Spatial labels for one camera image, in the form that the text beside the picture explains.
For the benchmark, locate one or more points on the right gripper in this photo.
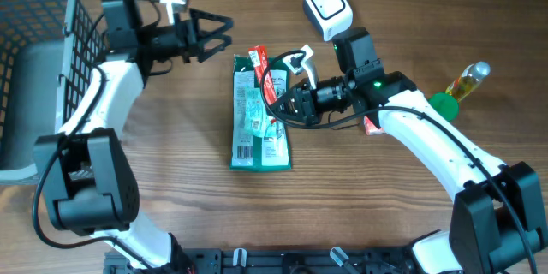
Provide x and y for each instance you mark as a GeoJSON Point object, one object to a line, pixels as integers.
{"type": "Point", "coordinates": [305, 98]}

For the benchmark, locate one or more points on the pale green wipes packet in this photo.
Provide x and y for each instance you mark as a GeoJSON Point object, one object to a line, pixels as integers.
{"type": "Point", "coordinates": [256, 121]}

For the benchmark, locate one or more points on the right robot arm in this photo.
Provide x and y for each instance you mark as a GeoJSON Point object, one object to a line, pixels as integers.
{"type": "Point", "coordinates": [498, 217]}

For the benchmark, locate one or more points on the green 3M gloves package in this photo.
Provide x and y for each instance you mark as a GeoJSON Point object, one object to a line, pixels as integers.
{"type": "Point", "coordinates": [249, 152]}

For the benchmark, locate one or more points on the red sachet packet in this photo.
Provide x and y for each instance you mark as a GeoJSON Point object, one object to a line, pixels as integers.
{"type": "Point", "coordinates": [259, 58]}

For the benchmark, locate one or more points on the green lid white jar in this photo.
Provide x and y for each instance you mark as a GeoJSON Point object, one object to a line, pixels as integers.
{"type": "Point", "coordinates": [445, 105]}

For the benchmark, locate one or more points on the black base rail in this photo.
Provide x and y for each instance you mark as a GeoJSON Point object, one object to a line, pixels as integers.
{"type": "Point", "coordinates": [368, 261]}

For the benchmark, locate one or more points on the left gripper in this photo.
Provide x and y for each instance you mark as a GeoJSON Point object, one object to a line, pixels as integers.
{"type": "Point", "coordinates": [187, 34]}

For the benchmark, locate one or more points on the white barcode scanner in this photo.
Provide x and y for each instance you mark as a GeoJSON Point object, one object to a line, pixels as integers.
{"type": "Point", "coordinates": [329, 17]}

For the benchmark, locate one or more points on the grey plastic mesh basket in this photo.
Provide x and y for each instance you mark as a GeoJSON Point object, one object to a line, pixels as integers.
{"type": "Point", "coordinates": [46, 49]}

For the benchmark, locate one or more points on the orange Kleenex tissue pack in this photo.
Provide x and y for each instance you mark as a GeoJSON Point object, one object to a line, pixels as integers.
{"type": "Point", "coordinates": [371, 128]}

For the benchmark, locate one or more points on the yellow liquid clear bottle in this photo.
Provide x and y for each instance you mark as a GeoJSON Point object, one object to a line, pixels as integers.
{"type": "Point", "coordinates": [472, 76]}

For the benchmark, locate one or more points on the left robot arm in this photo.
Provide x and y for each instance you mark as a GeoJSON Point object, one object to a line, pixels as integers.
{"type": "Point", "coordinates": [85, 180]}

